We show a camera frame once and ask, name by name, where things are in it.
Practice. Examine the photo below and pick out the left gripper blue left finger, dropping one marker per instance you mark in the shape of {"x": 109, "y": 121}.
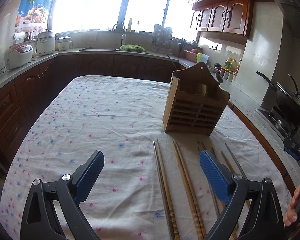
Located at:
{"x": 40, "y": 220}

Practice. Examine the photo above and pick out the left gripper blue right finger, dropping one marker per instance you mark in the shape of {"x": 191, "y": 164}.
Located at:
{"x": 264, "y": 219}

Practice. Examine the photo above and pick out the ridged wooden chopstick pair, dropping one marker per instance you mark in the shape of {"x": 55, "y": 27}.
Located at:
{"x": 187, "y": 192}
{"x": 191, "y": 192}

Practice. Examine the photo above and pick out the long metal spoon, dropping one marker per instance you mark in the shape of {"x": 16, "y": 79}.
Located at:
{"x": 219, "y": 79}

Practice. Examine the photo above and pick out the chrome kitchen faucet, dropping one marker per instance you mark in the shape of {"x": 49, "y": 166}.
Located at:
{"x": 120, "y": 28}

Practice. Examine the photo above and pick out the right human hand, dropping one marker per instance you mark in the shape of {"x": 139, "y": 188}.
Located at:
{"x": 291, "y": 216}

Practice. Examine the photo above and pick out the gas stove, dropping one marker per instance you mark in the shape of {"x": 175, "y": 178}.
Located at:
{"x": 274, "y": 118}

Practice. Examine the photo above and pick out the white seasoning jars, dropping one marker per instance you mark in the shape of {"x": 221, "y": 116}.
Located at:
{"x": 227, "y": 75}

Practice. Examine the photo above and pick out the yellow oil bottles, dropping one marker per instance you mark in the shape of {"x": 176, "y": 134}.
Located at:
{"x": 232, "y": 66}

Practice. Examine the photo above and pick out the wooden utensil holder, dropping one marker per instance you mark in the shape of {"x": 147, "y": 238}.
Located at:
{"x": 195, "y": 102}

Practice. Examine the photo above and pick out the white floral tablecloth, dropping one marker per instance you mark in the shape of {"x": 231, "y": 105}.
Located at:
{"x": 121, "y": 118}

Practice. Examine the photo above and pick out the white jug green lid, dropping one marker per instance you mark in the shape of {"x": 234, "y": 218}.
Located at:
{"x": 202, "y": 58}

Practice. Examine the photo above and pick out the white pink rice cooker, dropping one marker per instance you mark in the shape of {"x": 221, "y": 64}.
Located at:
{"x": 18, "y": 55}

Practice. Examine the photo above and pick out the dish drying rack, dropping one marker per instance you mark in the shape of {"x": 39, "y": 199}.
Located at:
{"x": 162, "y": 39}

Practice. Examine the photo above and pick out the small white slow cooker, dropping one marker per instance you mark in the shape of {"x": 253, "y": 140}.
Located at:
{"x": 64, "y": 43}

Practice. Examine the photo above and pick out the white tall cooker pot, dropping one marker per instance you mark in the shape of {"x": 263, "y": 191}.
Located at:
{"x": 46, "y": 43}

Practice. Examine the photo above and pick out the paper towel roll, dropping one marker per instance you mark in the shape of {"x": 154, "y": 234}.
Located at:
{"x": 18, "y": 38}

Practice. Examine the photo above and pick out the tropical fruit poster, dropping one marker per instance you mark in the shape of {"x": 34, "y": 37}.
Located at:
{"x": 33, "y": 16}

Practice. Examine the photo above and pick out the black wok with handle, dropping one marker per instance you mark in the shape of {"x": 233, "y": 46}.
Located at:
{"x": 288, "y": 102}

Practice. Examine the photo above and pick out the upper wooden wall cabinets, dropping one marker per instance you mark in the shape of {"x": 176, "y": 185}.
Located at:
{"x": 223, "y": 16}

